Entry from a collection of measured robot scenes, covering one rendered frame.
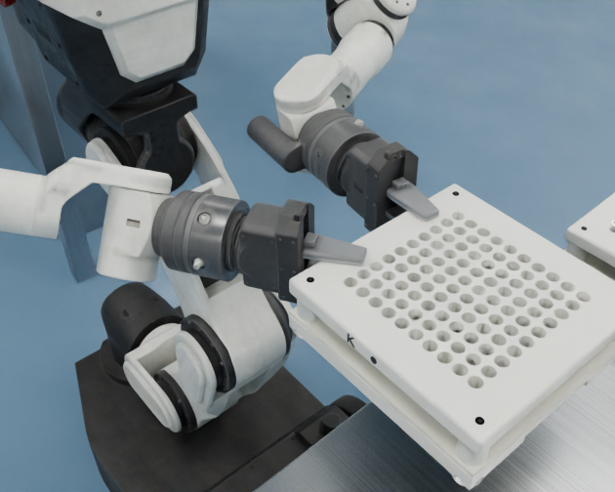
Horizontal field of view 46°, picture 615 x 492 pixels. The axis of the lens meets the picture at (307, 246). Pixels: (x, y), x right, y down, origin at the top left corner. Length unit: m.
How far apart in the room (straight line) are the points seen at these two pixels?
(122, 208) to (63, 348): 1.34
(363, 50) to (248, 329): 0.47
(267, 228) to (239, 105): 2.29
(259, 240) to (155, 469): 0.96
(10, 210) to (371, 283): 0.37
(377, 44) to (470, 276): 0.45
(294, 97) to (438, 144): 1.90
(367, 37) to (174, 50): 0.27
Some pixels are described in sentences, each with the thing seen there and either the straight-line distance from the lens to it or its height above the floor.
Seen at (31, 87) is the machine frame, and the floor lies 0.65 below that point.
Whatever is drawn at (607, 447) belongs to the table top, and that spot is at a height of 0.85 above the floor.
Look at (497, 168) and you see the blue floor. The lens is 2.72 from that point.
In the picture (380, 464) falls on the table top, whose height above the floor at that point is 0.85.
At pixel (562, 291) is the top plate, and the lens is 0.75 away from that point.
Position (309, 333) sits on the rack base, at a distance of 0.74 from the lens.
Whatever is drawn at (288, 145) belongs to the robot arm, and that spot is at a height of 1.03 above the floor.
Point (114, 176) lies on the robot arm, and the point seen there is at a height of 1.08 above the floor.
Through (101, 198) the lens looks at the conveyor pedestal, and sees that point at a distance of 2.40.
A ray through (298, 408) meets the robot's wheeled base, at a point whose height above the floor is 0.17.
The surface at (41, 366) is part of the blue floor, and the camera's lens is 2.09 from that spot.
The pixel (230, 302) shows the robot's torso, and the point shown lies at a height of 0.68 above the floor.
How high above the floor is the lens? 1.53
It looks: 42 degrees down
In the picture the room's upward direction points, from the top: straight up
